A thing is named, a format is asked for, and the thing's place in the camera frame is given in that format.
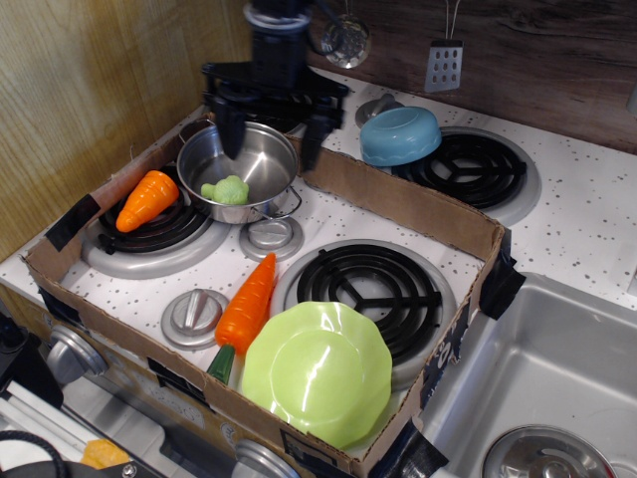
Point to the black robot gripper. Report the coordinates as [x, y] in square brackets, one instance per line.
[276, 83]

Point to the green toy broccoli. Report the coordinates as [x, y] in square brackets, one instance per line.
[231, 190]

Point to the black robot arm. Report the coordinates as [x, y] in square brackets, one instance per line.
[283, 15]

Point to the small steel pan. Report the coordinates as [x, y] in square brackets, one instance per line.
[267, 162]

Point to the rear left black burner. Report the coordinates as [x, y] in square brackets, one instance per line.
[314, 100]

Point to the silver rear stove knob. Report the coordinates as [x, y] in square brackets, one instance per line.
[373, 108]

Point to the silver stove knob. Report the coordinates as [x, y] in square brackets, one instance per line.
[189, 321]
[373, 108]
[284, 237]

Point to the hanging steel strainer ladle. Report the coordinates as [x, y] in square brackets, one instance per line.
[346, 40]

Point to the silver stove knob upper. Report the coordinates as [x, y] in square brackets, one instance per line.
[284, 237]

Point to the blue plastic bowl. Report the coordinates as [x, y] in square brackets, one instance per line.
[399, 136]

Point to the short orange toy carrot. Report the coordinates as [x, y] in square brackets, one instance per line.
[153, 194]

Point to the hanging steel slotted spatula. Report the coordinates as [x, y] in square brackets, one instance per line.
[444, 66]

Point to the long orange toy carrot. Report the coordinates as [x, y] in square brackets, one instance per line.
[244, 318]

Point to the silver stove knob lower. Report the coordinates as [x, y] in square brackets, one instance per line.
[189, 321]

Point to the front right black burner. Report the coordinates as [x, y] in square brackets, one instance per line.
[403, 293]

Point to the light green plastic plate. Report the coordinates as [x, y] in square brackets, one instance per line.
[323, 368]

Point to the silver oven knob left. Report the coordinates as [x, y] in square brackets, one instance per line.
[72, 357]

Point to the silver oven knob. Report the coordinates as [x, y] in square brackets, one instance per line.
[255, 460]
[72, 357]

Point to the silver oven knob centre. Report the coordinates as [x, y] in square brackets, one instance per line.
[255, 460]

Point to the stainless steel sink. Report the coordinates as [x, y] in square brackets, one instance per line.
[557, 357]

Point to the yellow sponge piece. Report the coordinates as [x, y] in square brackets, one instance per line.
[102, 454]

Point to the silver sink drain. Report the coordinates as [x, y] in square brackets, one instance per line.
[544, 451]

